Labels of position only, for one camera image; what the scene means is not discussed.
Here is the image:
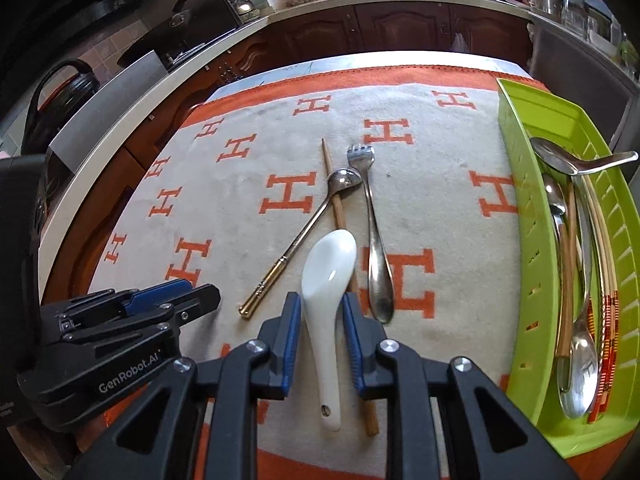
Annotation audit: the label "black cooker with handle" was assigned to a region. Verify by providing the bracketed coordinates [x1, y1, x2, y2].
[20, 59, 101, 156]

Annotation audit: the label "small spoon wooden handle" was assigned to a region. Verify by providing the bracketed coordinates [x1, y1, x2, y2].
[542, 175, 576, 393]

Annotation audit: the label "white kitchen countertop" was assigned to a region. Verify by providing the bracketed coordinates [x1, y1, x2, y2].
[37, 0, 536, 291]

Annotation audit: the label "light chopstick red patterned end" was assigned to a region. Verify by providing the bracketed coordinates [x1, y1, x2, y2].
[590, 180, 622, 411]
[586, 180, 618, 418]

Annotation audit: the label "orange grey printed blanket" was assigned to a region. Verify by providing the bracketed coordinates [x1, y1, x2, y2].
[87, 66, 556, 480]

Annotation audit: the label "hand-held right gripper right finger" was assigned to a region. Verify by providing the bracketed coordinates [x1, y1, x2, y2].
[341, 291, 576, 480]

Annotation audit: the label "black gas stove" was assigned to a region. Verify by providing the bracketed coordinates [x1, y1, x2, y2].
[162, 45, 202, 69]

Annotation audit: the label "stainless steel panel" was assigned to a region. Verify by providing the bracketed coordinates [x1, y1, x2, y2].
[47, 50, 168, 173]

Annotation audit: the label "metal fork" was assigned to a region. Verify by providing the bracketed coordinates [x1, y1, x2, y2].
[346, 144, 396, 324]

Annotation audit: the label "green plastic utensil tray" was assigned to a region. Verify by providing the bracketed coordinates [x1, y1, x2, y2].
[496, 78, 640, 458]

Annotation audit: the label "metal tablespoon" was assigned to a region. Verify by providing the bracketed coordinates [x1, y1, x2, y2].
[559, 177, 600, 420]

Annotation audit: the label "white ceramic spoon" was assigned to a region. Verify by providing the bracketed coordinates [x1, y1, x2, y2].
[301, 229, 358, 432]

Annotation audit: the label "steel stove splash shield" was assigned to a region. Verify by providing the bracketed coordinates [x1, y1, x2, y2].
[125, 0, 241, 61]

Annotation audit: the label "brown wooden chopstick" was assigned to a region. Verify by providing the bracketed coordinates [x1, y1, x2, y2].
[321, 137, 379, 437]

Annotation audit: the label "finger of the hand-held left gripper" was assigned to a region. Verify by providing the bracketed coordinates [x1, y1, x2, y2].
[64, 283, 222, 344]
[54, 279, 194, 329]

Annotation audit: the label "brown wooden kitchen cabinets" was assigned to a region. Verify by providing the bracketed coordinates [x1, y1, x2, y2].
[67, 2, 533, 291]

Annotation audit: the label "metal spoon gold handle end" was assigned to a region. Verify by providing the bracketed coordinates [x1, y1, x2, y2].
[238, 168, 362, 319]

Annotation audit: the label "glass jar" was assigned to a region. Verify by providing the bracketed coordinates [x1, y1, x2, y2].
[562, 0, 589, 36]

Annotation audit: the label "grey metal cabinet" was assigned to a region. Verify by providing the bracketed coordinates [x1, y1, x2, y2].
[527, 12, 640, 146]

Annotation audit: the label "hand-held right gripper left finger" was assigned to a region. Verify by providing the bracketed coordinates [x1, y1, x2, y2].
[65, 291, 304, 480]

